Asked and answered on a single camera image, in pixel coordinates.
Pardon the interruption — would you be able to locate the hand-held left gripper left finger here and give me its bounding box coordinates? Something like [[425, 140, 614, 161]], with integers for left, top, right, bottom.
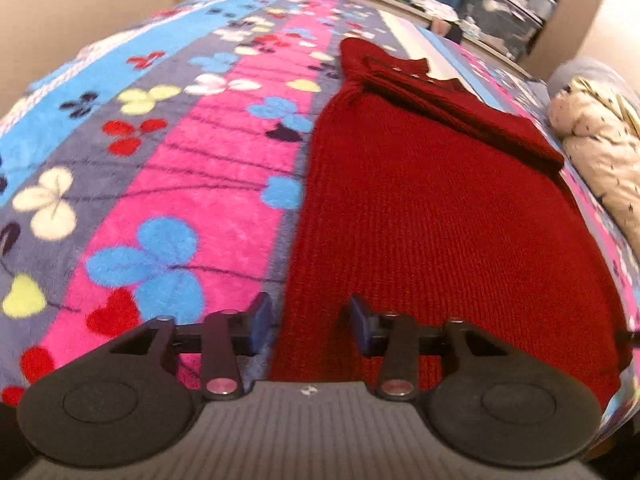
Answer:
[[107, 291, 275, 402]]

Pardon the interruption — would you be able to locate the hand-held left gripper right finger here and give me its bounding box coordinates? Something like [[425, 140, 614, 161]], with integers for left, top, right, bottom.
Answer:
[[347, 294, 507, 402]]

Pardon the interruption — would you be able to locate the dark red knit sweater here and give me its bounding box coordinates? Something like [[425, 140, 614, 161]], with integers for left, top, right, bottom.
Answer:
[[270, 36, 628, 413]]

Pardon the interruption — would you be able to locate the white clothes pile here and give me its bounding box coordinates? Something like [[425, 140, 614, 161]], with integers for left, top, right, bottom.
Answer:
[[409, 0, 460, 20]]

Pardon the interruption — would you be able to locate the colourful floral blanket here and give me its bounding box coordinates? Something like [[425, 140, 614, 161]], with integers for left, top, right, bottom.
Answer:
[[0, 0, 640, 461]]

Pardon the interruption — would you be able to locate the cream star-print quilt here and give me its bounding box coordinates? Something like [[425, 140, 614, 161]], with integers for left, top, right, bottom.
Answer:
[[547, 76, 640, 257]]

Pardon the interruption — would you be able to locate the window sill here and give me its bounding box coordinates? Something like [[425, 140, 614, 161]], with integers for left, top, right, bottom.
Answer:
[[281, 0, 533, 80]]

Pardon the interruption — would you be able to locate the clear plastic storage bin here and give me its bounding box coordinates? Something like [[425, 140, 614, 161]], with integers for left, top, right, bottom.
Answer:
[[456, 0, 545, 63]]

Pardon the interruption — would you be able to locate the grey pillow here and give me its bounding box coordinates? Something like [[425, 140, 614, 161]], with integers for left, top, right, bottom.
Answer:
[[546, 57, 638, 111]]

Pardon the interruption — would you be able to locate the small clear storage box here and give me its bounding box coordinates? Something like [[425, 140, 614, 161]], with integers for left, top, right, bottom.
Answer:
[[527, 0, 558, 26]]

